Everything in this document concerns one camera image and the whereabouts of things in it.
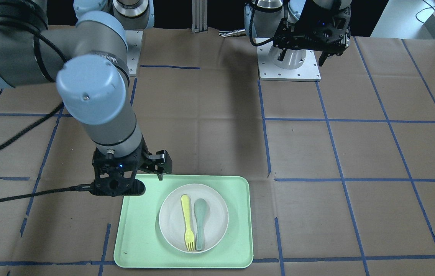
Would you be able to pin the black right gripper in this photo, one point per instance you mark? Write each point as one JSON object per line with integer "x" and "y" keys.
{"x": 160, "y": 161}

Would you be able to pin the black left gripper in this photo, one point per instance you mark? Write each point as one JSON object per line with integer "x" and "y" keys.
{"x": 292, "y": 37}

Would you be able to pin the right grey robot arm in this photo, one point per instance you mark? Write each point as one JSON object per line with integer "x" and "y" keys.
{"x": 89, "y": 64}

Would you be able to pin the brown paper table cover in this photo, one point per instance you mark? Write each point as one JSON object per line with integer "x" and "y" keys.
{"x": 341, "y": 171}

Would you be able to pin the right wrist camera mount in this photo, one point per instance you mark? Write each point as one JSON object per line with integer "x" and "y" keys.
{"x": 116, "y": 176}

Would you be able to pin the aluminium frame post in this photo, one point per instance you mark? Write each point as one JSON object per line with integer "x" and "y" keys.
{"x": 199, "y": 16}

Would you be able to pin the light green plastic spoon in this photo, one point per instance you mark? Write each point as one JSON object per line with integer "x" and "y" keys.
{"x": 200, "y": 212}

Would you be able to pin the light green tray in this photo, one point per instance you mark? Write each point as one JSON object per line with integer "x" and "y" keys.
{"x": 140, "y": 243}

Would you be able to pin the yellow plastic fork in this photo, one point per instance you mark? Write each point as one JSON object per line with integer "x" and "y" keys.
{"x": 189, "y": 237}

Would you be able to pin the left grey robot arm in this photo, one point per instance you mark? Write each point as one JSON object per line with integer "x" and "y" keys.
{"x": 262, "y": 17}

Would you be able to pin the white round plate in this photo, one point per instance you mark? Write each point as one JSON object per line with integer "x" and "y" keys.
{"x": 171, "y": 220}

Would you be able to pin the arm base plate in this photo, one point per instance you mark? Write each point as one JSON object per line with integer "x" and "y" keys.
{"x": 297, "y": 65}
{"x": 134, "y": 40}

